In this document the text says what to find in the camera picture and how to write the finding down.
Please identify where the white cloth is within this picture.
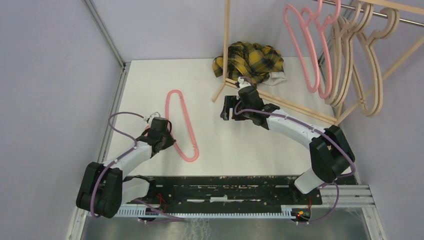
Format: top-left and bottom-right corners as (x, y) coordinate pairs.
(262, 71), (287, 86)

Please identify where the yellow plaid shirt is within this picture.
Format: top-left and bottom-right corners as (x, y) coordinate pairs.
(226, 41), (284, 84)

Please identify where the white slotted cable duct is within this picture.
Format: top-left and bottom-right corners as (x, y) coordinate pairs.
(114, 204), (296, 220)

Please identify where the pink hanger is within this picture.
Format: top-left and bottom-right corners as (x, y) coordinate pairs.
(146, 89), (200, 164)
(283, 0), (324, 94)
(300, 0), (341, 100)

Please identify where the metal rack rod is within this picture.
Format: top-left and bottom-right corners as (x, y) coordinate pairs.
(322, 0), (424, 27)

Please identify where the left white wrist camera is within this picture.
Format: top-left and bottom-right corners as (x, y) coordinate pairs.
(143, 111), (161, 122)

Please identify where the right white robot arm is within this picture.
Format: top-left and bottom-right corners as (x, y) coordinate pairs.
(220, 86), (356, 204)

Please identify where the wooden clothes rack frame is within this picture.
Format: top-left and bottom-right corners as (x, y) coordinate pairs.
(211, 0), (424, 126)

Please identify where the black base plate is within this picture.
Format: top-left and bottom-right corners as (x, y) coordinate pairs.
(141, 175), (323, 214)

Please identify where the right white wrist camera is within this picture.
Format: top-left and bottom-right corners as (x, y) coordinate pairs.
(235, 76), (255, 89)

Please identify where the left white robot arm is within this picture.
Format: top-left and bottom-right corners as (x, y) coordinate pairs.
(75, 117), (176, 219)

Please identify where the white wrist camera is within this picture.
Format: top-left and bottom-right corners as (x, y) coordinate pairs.
(143, 111), (161, 122)
(235, 76), (255, 89)

